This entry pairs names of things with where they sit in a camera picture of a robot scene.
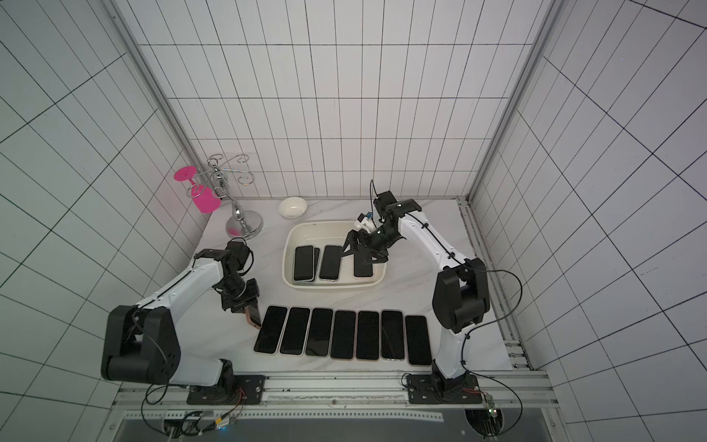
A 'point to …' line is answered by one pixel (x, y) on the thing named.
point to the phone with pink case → (343, 334)
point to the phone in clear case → (330, 269)
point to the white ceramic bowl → (292, 207)
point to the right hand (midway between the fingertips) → (343, 259)
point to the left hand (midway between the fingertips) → (250, 311)
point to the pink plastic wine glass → (206, 200)
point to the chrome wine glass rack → (241, 226)
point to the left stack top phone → (304, 264)
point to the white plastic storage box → (319, 234)
